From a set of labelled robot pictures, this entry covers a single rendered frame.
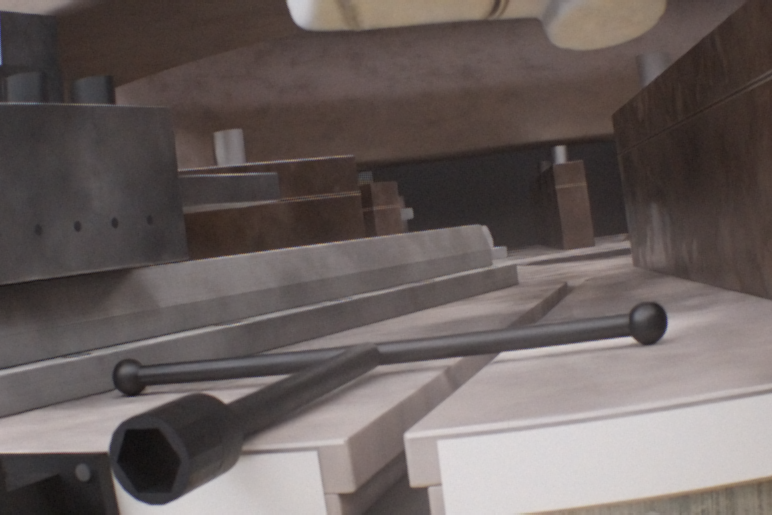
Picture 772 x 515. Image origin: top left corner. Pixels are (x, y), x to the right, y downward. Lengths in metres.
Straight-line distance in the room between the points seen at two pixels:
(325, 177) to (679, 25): 3.24
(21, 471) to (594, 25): 0.60
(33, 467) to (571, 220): 4.19
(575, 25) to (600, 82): 5.24
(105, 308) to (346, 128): 4.17
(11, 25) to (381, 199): 3.27
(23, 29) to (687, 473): 1.09
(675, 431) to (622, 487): 0.06
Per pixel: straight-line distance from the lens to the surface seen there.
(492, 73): 5.92
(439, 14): 0.69
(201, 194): 1.86
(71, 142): 1.43
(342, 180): 3.06
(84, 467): 0.94
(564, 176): 5.02
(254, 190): 1.99
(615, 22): 0.72
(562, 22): 0.70
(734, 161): 1.59
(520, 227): 7.42
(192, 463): 0.78
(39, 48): 1.60
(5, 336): 1.42
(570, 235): 5.02
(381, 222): 4.67
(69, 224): 1.41
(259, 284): 1.89
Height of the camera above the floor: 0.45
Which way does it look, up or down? 1 degrees down
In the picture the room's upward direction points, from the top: 8 degrees counter-clockwise
